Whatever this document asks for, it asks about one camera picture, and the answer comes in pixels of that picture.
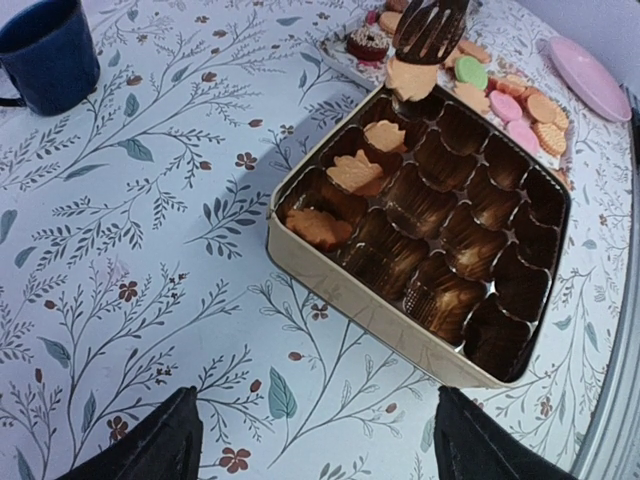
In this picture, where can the floral tablecloth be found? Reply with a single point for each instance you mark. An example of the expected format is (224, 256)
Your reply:
(133, 257)

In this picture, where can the metal serving tongs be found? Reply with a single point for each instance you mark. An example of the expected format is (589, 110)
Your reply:
(428, 31)

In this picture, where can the pink macaron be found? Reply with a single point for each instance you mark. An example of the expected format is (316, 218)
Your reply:
(504, 106)

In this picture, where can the chocolate sprinkle donut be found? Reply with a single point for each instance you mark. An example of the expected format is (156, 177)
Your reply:
(367, 45)

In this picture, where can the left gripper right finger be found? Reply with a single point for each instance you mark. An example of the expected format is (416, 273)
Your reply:
(469, 444)

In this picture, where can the dark blue mug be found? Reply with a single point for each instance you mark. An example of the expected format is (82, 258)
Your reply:
(48, 53)

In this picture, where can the pink plate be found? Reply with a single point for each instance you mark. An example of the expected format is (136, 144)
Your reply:
(589, 79)

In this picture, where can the flower cookie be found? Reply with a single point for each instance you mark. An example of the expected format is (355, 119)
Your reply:
(357, 175)
(385, 136)
(410, 82)
(318, 228)

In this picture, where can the gold cookie tin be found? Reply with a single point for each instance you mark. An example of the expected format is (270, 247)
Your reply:
(453, 262)

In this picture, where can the green macaron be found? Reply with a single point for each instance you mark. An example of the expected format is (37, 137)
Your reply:
(470, 70)

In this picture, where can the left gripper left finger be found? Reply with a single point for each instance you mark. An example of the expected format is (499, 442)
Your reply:
(166, 444)

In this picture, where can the floral cookie tray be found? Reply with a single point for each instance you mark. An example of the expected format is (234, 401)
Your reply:
(543, 130)

